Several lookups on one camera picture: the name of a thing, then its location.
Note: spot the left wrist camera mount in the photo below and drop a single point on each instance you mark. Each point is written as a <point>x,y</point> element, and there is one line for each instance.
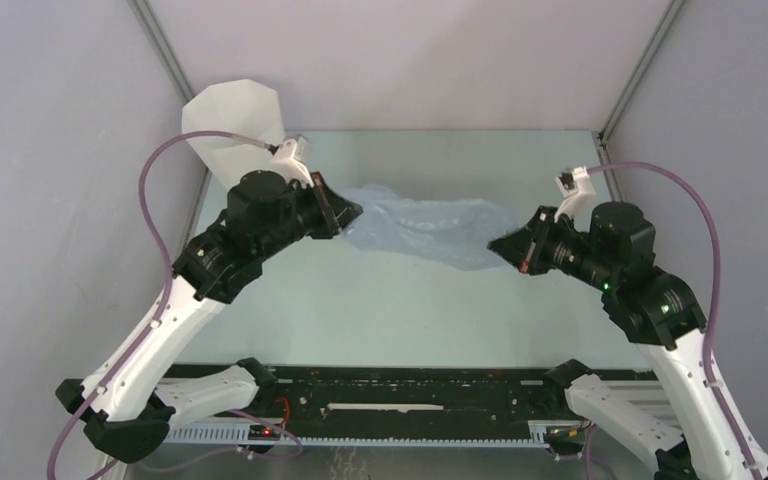
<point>289,160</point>

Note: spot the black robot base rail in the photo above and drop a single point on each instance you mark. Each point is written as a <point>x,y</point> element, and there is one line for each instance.
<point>435,403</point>

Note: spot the aluminium frame post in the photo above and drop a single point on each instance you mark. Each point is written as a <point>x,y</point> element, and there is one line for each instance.
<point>657,142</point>
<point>152,86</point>

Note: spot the white slotted cable duct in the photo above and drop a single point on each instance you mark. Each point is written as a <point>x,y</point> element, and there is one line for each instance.
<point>246,433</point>

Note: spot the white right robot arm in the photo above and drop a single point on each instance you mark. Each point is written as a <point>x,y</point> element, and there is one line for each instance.
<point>660,315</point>

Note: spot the right aluminium frame post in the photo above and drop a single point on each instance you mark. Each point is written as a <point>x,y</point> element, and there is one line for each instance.
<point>657,142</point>

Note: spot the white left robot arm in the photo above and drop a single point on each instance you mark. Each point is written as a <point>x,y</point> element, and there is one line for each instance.
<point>126,411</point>

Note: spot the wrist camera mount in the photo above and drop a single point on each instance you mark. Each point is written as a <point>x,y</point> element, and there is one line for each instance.
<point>289,160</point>
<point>577,190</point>

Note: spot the light blue plastic trash bag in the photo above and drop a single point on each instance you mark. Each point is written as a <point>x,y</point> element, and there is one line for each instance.
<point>455,233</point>

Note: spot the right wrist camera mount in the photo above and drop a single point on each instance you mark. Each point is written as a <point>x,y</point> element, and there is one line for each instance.
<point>577,190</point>

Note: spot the white octagonal trash bin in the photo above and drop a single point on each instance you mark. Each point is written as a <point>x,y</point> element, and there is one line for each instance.
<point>242,107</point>

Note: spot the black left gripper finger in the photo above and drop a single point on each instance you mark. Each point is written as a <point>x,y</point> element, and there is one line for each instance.
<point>329,200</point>
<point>332,225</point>

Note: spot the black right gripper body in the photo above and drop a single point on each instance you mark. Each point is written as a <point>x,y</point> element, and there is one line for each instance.
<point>566,250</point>

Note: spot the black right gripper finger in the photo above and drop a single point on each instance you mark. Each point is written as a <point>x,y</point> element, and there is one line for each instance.
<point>538,228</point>
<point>516,248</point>

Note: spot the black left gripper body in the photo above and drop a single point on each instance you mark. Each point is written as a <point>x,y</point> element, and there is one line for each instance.
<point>302,217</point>

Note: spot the left aluminium frame post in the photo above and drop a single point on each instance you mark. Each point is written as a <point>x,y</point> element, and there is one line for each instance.
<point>152,86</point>

